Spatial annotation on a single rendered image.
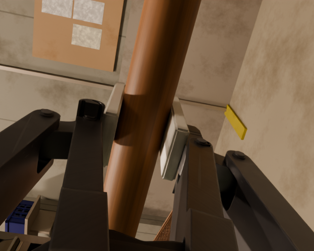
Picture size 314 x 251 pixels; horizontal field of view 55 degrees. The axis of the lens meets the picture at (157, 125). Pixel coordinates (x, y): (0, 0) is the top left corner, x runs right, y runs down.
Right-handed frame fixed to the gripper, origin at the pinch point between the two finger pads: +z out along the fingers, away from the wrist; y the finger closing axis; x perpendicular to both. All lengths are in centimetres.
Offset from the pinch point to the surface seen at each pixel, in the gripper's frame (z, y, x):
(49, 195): 325, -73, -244
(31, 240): 150, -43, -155
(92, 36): 313, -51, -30
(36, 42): 313, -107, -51
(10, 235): 152, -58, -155
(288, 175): 160, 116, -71
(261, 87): 246, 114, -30
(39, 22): 312, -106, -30
